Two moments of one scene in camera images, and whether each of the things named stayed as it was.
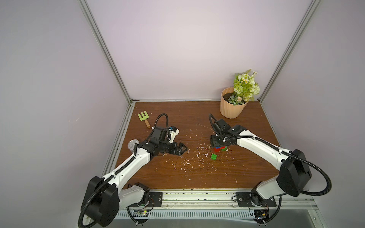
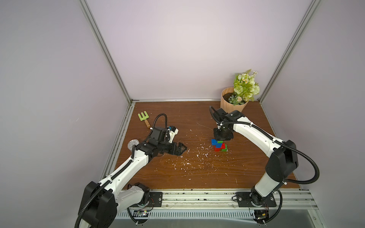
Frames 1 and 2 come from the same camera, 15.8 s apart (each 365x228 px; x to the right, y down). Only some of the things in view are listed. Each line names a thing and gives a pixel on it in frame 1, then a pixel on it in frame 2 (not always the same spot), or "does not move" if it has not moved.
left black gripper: (178, 151) does not move
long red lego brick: (218, 149) does not move
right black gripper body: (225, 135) -> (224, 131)
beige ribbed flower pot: (227, 109) does not move
